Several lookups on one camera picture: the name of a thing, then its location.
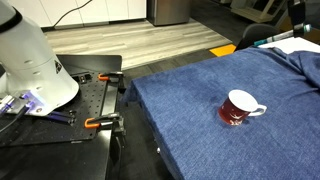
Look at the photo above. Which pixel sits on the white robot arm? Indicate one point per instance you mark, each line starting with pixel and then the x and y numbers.
pixel 33 60

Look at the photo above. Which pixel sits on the stainless steel appliance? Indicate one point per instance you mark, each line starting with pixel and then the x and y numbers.
pixel 168 11

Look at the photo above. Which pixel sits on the white wall cabinets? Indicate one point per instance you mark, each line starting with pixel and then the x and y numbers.
pixel 100 11

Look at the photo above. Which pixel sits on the small white knob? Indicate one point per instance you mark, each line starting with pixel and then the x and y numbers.
pixel 158 150

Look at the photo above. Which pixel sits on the red white mug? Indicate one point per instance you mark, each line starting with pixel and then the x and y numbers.
pixel 230 113

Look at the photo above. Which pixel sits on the light wooden shelf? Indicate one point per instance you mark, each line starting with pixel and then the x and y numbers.
pixel 256 13

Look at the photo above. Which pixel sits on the small black plate fitting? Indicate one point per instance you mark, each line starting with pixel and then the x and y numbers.
pixel 83 78

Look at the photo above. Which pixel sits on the white pen with teal ends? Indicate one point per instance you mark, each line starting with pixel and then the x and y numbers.
pixel 280 35

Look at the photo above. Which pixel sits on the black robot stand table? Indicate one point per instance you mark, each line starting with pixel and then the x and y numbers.
pixel 50 163

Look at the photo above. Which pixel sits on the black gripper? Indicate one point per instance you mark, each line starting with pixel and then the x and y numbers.
pixel 296 6

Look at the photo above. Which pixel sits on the black office chair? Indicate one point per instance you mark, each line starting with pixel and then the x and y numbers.
pixel 260 33

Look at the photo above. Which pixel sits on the blue denim cloth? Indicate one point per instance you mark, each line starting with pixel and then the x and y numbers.
pixel 200 140

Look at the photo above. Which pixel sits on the orange black bar clamp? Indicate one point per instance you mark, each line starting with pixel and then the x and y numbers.
pixel 104 77
pixel 91 123

